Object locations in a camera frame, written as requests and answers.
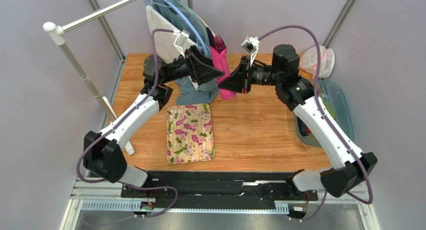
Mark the blue plastic hanger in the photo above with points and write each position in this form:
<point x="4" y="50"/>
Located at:
<point x="183" y="20"/>

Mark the teal plastic tray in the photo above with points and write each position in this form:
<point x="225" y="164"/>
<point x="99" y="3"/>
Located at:
<point x="335" y="97"/>

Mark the white mesh laundry bag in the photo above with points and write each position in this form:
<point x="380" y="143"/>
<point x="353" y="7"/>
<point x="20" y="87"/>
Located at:
<point x="309" y="61"/>

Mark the green handled utensil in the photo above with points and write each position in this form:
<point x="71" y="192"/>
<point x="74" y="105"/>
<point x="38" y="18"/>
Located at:
<point x="329" y="108"/>

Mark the white clothes rack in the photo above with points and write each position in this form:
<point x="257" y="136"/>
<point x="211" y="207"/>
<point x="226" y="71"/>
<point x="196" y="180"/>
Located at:
<point x="57" y="32"/>

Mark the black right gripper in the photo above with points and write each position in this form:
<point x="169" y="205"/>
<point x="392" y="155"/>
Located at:
<point x="247" y="76"/>

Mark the teal blue garment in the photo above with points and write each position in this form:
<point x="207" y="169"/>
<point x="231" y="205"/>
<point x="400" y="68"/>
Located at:
<point x="191" y="94"/>

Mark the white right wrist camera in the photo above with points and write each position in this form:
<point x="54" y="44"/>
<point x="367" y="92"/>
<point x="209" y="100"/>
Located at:
<point x="251" y="45"/>

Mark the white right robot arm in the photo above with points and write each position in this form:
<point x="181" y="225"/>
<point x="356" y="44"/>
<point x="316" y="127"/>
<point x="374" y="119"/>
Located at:
<point x="350" y="165"/>

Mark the wooden hanger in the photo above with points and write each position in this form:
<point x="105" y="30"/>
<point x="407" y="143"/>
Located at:
<point x="190" y="4"/>

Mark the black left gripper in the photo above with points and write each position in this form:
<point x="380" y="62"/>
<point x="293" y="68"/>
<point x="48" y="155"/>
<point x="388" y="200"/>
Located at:
<point x="199" y="67"/>

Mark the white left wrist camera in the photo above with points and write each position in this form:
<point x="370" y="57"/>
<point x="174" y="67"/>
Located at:
<point x="180" y="42"/>

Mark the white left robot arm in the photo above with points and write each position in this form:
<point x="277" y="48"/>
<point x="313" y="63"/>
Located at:
<point x="103" y="151"/>

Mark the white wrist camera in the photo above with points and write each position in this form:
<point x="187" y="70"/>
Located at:
<point x="180" y="42"/>
<point x="251" y="45"/>

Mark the magenta paper napkin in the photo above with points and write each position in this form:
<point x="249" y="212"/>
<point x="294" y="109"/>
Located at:
<point x="219" y="60"/>

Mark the floral placemat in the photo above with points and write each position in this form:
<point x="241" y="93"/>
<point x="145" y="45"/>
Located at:
<point x="189" y="134"/>

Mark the green plastic hanger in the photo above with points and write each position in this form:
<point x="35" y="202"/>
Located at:
<point x="181" y="3"/>

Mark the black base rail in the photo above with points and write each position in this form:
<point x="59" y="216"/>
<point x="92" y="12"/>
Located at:
<point x="219" y="190"/>

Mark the white towel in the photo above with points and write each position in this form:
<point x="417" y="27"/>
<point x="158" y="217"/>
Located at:
<point x="164" y="41"/>

